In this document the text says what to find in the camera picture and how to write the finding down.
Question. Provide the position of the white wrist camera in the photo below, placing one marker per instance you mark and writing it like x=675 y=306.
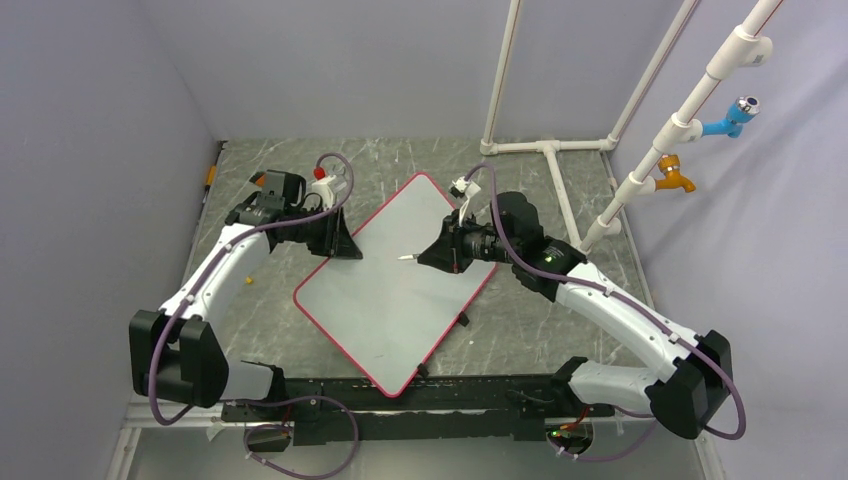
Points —
x=464 y=189
x=330 y=186

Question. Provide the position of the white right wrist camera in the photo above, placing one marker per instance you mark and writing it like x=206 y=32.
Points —
x=464 y=189

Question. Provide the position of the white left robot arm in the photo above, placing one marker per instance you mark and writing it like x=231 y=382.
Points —
x=175 y=354

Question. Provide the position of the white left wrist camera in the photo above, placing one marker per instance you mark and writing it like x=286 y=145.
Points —
x=330 y=186

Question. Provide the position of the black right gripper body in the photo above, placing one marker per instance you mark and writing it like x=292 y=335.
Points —
x=477 y=242

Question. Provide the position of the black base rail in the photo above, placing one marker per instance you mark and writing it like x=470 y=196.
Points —
x=522 y=407

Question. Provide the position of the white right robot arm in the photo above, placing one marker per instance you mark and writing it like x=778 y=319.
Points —
x=685 y=377

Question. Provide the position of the red-framed whiteboard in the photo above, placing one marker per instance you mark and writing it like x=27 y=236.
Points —
x=388 y=316

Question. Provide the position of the blue faucet valve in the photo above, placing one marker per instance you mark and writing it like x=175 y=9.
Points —
x=742 y=111

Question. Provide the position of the orange faucet valve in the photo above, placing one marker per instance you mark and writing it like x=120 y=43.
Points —
x=669 y=166

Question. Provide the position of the orange black tool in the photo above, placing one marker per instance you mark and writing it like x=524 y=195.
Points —
x=258 y=179

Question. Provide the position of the white PVC pipe frame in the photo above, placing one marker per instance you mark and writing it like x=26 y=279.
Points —
x=618 y=49

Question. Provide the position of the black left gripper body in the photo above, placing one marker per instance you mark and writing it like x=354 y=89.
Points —
x=313 y=233

